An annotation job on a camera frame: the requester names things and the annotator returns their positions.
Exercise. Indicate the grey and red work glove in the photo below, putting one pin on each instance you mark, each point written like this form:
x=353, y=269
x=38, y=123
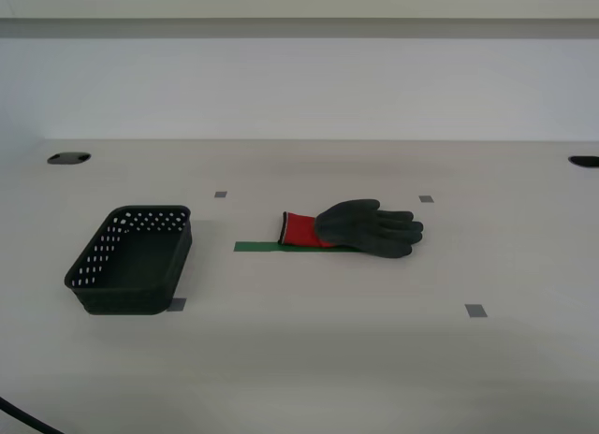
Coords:
x=360, y=228

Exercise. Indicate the black perforated plastic basket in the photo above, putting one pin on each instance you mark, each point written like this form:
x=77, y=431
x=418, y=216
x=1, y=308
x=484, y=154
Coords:
x=135, y=270

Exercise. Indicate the green tape strip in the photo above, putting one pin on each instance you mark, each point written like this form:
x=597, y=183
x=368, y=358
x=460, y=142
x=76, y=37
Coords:
x=255, y=247

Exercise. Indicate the grey tape square marker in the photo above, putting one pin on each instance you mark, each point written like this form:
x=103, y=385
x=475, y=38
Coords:
x=220, y=194
x=179, y=305
x=426, y=198
x=476, y=310

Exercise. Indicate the beige wall rail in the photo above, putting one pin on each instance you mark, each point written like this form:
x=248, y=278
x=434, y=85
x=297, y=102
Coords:
x=299, y=4

